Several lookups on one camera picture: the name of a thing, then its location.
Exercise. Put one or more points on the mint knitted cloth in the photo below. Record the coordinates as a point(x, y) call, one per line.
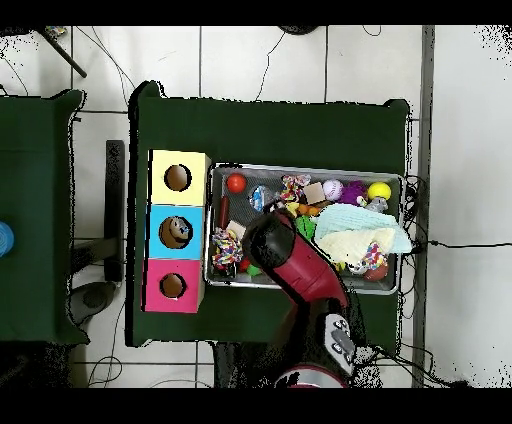
point(352, 220)

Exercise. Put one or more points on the cream knitted cloth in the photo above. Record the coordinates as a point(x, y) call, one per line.
point(360, 244)

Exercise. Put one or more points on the multicoloured patterned cloth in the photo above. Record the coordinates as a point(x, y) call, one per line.
point(374, 256)

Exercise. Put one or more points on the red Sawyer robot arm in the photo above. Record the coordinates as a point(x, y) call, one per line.
point(308, 272)

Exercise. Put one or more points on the wooden box with three holes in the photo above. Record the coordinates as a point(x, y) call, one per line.
point(176, 216)

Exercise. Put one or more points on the clear shallow mesh bin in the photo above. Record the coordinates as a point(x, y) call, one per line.
point(384, 286)

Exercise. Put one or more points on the red maraca rattle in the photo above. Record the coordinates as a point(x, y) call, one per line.
point(236, 182)

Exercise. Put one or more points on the dark green tablecloth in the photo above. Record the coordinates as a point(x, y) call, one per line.
point(280, 136)

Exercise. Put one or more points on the white baseball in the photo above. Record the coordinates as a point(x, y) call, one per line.
point(333, 190)

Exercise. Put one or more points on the purple monster toy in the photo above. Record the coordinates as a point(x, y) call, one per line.
point(354, 193)

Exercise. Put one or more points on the yellow ball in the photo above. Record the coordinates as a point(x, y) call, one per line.
point(379, 191)

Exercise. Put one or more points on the black panel stand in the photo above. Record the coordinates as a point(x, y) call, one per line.
point(115, 200)

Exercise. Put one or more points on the grey round stand base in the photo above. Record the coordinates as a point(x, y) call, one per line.
point(96, 298)

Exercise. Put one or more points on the dark green side cloth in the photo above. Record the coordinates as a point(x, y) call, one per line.
point(40, 160)

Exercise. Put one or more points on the black rod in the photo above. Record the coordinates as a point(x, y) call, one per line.
point(64, 54)

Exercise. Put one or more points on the blue round disc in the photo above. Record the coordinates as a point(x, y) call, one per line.
point(5, 238)

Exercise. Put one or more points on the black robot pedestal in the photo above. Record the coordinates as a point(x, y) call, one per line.
point(240, 368)

